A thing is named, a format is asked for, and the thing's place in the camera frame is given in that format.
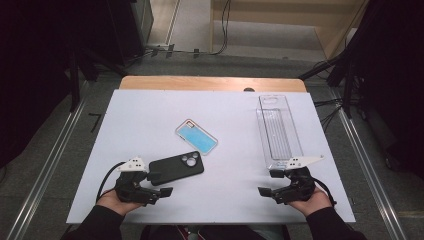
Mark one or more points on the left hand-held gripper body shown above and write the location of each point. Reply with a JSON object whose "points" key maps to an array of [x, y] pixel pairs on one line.
{"points": [[131, 191]]}

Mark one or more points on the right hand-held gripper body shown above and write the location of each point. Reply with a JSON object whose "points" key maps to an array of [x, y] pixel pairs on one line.
{"points": [[298, 188]]}

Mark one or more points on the black phone case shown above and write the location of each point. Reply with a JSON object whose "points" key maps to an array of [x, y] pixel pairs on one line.
{"points": [[175, 168]]}

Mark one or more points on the clear plastic tray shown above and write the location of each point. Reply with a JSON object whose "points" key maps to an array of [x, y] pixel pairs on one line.
{"points": [[278, 133]]}

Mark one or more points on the blue phone case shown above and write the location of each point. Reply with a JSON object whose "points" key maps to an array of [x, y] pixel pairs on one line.
{"points": [[197, 137]]}

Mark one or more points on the person's left hand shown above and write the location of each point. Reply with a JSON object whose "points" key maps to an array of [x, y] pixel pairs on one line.
{"points": [[113, 204]]}

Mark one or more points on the person's right hand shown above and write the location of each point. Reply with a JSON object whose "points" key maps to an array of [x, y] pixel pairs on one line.
{"points": [[315, 204]]}

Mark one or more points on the white board sheet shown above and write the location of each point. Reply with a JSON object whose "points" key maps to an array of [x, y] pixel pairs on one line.
{"points": [[216, 193]]}

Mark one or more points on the person's lap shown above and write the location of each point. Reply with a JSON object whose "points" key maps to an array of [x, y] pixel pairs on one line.
{"points": [[213, 233]]}

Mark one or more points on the black round table grommet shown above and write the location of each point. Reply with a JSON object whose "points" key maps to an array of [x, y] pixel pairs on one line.
{"points": [[249, 89]]}

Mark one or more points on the black metal stand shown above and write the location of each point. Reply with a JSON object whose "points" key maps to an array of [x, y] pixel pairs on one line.
{"points": [[346, 76], [75, 83]]}

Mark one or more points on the black curtain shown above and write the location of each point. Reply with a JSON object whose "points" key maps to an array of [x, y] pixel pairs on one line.
{"points": [[396, 83], [30, 66]]}

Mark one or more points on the dark cabinet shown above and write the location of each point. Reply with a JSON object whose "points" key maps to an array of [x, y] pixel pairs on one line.
{"points": [[133, 30]]}

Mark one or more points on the light wooden shelf unit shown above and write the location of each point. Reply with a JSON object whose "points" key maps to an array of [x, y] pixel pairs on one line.
{"points": [[300, 13]]}

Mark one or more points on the metal floor rail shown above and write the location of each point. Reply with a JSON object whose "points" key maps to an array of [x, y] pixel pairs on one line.
{"points": [[46, 166], [370, 166]]}

